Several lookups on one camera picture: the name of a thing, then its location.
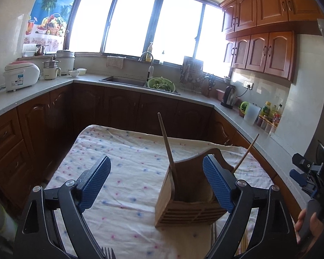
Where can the dish soap bottle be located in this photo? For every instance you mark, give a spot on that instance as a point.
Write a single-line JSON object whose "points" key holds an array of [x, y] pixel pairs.
{"points": [[149, 57]]}

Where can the upper wooden cabinets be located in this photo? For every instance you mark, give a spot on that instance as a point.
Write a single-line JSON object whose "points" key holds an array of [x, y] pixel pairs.
{"points": [[261, 34]]}

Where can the white rice cooker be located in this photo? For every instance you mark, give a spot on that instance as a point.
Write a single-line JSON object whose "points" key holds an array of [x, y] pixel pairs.
{"points": [[20, 74]]}

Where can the white steamer pot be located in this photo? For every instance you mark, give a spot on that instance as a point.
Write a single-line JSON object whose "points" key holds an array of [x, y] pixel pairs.
{"points": [[65, 59]]}

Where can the tropical fruit poster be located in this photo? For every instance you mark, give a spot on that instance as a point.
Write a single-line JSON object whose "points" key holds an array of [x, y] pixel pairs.
{"points": [[47, 25]]}

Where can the white plastic pitcher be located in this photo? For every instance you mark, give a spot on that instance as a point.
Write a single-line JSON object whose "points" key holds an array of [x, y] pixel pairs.
{"points": [[250, 112]]}

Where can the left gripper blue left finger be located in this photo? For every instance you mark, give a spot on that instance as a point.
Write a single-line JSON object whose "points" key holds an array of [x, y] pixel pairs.
{"points": [[38, 236]]}

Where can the person's right hand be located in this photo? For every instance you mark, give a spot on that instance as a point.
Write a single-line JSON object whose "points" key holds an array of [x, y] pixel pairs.
{"points": [[312, 224]]}

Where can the small white blender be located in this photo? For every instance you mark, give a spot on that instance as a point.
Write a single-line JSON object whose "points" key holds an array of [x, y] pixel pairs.
{"points": [[51, 70]]}

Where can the white floral tablecloth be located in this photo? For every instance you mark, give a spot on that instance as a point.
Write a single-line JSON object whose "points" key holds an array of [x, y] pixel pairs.
{"points": [[122, 216]]}

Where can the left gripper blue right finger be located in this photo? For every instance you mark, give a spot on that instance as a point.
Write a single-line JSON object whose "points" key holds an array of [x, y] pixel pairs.
{"points": [[273, 234]]}

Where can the wooden chopstick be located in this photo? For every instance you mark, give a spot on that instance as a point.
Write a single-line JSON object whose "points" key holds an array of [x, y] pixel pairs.
{"points": [[245, 154], [168, 150]]}

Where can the chrome sink faucet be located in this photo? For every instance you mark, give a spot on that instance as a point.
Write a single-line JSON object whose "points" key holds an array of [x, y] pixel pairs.
{"points": [[151, 66]]}

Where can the yellow oil bottle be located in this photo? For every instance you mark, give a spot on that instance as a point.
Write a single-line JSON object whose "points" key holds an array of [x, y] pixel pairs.
{"points": [[266, 109]]}

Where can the wooden utensil holder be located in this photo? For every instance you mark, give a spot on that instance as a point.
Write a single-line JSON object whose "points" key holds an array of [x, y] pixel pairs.
{"points": [[186, 197]]}

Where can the green bowl of vegetables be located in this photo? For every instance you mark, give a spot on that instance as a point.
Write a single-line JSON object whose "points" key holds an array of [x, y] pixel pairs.
{"points": [[160, 83]]}

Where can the black electric kettle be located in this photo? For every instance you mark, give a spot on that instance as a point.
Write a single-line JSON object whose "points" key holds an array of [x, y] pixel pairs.
{"points": [[229, 97]]}

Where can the wooden knife rack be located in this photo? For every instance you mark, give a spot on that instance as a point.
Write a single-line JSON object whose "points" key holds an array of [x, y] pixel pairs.
{"points": [[192, 71]]}

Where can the steel fork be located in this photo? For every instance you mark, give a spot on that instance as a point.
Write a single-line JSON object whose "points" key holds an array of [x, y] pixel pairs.
{"points": [[109, 253]]}

